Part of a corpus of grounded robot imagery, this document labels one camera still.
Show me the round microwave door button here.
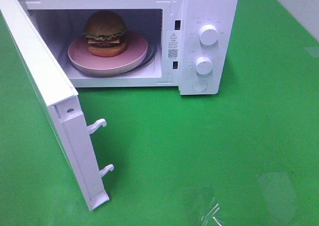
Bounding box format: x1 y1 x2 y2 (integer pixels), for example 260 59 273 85
192 80 207 92

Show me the white microwave knob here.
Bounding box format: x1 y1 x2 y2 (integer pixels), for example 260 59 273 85
199 23 219 46
195 56 213 75

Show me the burger with lettuce and cheese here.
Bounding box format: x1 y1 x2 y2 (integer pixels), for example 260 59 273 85
84 10 127 57

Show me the pink round plate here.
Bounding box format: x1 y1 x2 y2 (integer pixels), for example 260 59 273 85
68 31 149 76

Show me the white microwave door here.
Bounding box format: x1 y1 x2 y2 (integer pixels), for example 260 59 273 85
0 0 114 210

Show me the glass microwave turntable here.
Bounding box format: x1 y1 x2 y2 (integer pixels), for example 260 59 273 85
125 43 157 76

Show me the white microwave oven body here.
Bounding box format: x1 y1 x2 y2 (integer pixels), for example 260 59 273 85
19 0 237 95

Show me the clear tape piece on table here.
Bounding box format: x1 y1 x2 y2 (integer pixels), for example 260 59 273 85
200 203 224 226

